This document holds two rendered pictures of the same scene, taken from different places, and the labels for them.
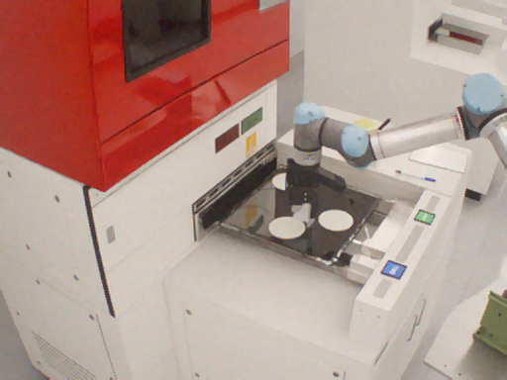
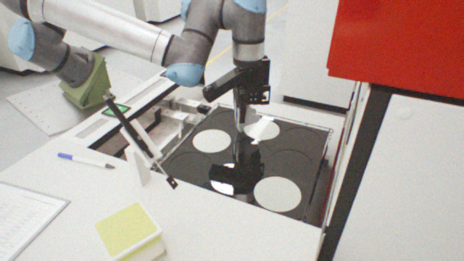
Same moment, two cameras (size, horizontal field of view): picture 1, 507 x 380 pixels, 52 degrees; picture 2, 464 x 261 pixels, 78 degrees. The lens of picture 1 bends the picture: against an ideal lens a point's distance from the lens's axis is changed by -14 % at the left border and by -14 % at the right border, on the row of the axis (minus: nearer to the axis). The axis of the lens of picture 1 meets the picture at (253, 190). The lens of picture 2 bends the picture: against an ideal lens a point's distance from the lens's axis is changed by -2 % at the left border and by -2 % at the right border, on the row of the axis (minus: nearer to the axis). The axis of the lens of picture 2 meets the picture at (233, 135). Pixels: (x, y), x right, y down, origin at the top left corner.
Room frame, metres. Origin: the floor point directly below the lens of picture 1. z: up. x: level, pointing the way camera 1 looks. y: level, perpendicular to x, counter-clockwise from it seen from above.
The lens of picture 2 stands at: (1.99, -0.26, 1.37)
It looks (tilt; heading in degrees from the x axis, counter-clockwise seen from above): 36 degrees down; 172
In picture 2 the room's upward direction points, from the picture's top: straight up
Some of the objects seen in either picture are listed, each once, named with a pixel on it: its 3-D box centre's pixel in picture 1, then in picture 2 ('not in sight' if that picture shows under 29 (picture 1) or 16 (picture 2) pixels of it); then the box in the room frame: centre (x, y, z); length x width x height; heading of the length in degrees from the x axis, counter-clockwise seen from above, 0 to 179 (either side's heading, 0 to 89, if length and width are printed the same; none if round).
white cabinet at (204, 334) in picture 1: (331, 321); not in sight; (1.44, -0.27, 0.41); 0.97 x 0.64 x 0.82; 148
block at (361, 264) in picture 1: (365, 265); (188, 105); (1.16, -0.29, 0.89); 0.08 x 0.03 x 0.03; 58
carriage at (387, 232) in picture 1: (385, 242); (160, 139); (1.30, -0.38, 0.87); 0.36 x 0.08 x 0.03; 148
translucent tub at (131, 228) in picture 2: (365, 132); (130, 241); (1.72, -0.37, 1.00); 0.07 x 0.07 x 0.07; 32
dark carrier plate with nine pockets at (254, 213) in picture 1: (303, 209); (249, 151); (1.42, -0.14, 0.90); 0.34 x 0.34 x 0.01; 58
